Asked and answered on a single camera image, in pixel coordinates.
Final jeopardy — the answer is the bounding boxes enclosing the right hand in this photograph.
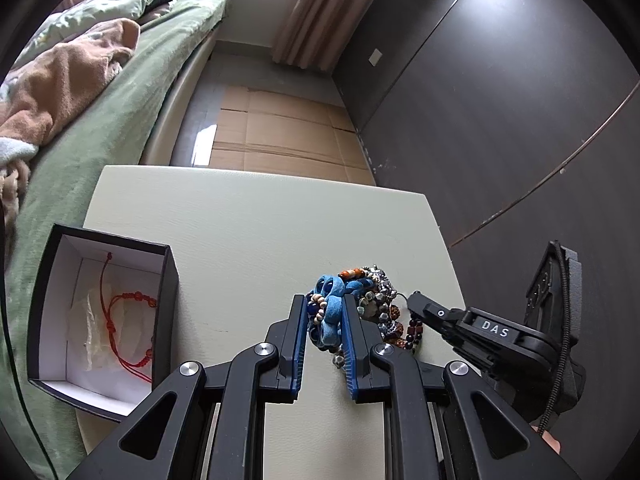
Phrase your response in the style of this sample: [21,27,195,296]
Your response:
[530,425,562,455]

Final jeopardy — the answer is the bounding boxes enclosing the dark bead bracelet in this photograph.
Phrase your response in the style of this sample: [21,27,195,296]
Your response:
[380,309,426,354]

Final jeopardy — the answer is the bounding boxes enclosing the white wall socket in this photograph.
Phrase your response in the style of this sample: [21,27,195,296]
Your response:
[369,49,382,67]

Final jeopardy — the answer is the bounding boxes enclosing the pink right curtain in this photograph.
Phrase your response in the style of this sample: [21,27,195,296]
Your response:
[272,0,373,74]

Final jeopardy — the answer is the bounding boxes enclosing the flattened cardboard floor sheets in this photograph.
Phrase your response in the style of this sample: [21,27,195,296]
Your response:
[208,86,374,185]

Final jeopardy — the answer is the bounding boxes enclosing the red string bracelet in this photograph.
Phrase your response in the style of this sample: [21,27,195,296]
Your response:
[98,251,158,385]

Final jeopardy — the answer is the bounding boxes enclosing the blue fabric scrunchie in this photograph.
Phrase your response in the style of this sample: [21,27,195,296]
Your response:
[306,269,374,353]

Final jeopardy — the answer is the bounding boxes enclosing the pink fleece blanket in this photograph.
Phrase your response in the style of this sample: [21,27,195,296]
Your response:
[1,18,140,228]

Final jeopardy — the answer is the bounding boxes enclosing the white square table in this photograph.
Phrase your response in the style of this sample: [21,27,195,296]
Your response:
[84,166,463,479]

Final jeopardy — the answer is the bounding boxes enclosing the small wooden bead bracelet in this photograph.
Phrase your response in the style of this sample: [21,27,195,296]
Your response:
[307,291,346,369]

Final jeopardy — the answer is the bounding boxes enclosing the light green floral duvet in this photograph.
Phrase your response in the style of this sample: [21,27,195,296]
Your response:
[25,0,170,56]

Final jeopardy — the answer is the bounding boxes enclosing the black jewelry box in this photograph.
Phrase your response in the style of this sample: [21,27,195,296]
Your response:
[27,224,179,422]

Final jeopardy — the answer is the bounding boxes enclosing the white plastic pouch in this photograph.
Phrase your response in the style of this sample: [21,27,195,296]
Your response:
[67,282,120,372]

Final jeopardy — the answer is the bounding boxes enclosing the green bed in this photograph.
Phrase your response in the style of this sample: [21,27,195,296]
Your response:
[1,0,230,479]

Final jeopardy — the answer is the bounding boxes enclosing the black cable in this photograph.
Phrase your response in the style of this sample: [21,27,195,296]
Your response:
[539,253,574,434]

